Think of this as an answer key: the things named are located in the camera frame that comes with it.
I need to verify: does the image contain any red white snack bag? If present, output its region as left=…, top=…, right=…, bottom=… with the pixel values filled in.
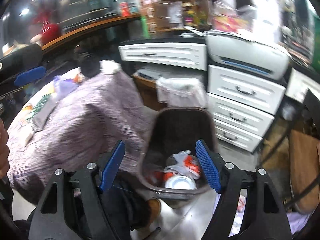
left=163, top=150, right=201, bottom=181

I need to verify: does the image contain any purple plastic bag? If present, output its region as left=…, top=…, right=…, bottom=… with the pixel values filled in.
left=53, top=75, right=78, bottom=101

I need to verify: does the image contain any green white milk carton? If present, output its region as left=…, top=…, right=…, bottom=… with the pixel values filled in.
left=32, top=93, right=59, bottom=132

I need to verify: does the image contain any red cup black lid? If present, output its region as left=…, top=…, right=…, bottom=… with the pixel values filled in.
left=74, top=41, right=101, bottom=78

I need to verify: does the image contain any white paper bowl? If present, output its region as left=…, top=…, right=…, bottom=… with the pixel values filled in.
left=164, top=175, right=197, bottom=190

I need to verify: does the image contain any dark trash bin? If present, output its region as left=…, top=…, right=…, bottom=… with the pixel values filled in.
left=137, top=107, right=218, bottom=202

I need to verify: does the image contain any person left hand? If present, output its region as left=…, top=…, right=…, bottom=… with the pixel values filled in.
left=0, top=120, right=10, bottom=179

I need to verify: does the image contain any wooden curved shelf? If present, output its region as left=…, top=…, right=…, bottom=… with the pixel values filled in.
left=42, top=13, right=141, bottom=54

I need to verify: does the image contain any small orange peel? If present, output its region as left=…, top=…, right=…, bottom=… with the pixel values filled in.
left=73, top=73, right=84, bottom=83

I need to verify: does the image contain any red vase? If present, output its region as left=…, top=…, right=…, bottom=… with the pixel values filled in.
left=32, top=10, right=61, bottom=45

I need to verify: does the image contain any purple woven tablecloth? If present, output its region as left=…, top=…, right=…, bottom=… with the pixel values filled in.
left=8, top=69, right=150, bottom=204

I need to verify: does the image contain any white drawer cabinet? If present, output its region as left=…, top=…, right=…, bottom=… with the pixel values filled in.
left=207, top=65, right=286, bottom=153

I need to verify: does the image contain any small white tissue ball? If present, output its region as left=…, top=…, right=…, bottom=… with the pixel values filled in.
left=100, top=60, right=121, bottom=75

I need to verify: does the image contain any glass display case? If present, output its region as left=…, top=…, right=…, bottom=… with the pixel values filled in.
left=57, top=0, right=120, bottom=33

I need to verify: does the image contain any white lace covered bin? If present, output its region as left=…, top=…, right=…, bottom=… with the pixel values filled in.
left=156, top=77, right=207, bottom=108

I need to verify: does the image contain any red tin can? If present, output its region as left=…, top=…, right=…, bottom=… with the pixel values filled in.
left=120, top=2, right=131, bottom=17

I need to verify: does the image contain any white long drawer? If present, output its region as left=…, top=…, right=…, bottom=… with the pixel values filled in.
left=118, top=42, right=207, bottom=71

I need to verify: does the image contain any green bottle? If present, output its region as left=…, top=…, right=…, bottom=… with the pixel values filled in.
left=140, top=15, right=150, bottom=39

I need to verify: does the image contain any white printer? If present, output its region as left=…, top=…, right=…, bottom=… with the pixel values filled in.
left=205, top=31, right=292, bottom=80

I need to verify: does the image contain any wooden shelf rack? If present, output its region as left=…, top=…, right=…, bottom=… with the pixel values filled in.
left=148, top=0, right=209, bottom=32

